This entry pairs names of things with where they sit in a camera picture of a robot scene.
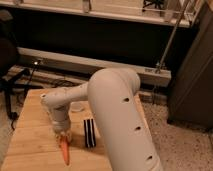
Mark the metal pole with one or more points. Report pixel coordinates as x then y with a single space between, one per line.
180 15

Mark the white baseboard ledge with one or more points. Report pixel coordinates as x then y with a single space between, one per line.
87 65

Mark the orange pepper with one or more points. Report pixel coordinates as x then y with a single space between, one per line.
64 145

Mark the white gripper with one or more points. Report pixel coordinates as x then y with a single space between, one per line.
62 126

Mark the dark cabinet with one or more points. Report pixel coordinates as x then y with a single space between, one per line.
191 95

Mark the white paper cup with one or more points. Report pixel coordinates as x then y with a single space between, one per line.
77 107

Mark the black office chair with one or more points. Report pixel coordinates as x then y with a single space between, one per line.
9 56

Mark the black white striped cloth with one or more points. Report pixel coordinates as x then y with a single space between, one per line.
89 132

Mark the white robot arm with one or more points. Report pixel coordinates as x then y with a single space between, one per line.
110 93

